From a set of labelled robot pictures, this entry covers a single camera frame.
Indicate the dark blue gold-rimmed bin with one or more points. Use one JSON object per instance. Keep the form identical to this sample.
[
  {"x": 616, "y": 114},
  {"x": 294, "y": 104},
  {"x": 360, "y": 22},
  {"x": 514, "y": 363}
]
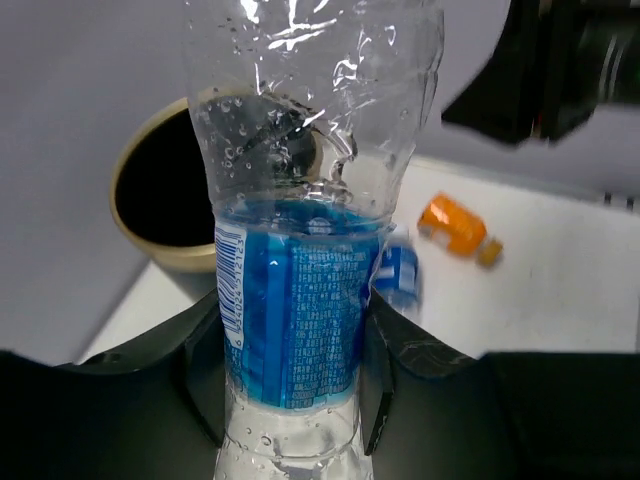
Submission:
[{"x": 165, "y": 200}]

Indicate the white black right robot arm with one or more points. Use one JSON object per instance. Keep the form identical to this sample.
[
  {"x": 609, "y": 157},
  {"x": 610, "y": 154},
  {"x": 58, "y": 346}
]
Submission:
[{"x": 555, "y": 62}]

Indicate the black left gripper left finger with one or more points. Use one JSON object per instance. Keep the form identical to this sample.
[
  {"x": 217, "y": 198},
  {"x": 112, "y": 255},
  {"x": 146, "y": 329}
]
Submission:
[{"x": 150, "y": 408}]

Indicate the clear bottle blue wrap label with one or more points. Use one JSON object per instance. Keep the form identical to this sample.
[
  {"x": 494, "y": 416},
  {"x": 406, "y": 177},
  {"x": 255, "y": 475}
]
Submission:
[{"x": 399, "y": 279}]

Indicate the orange plastic bottle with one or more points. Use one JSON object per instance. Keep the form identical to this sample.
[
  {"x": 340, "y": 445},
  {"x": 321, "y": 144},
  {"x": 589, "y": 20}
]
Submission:
[{"x": 451, "y": 225}]

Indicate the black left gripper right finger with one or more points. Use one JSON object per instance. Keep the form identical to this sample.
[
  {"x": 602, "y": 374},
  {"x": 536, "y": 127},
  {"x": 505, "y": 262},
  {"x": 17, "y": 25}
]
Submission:
[{"x": 430, "y": 412}]

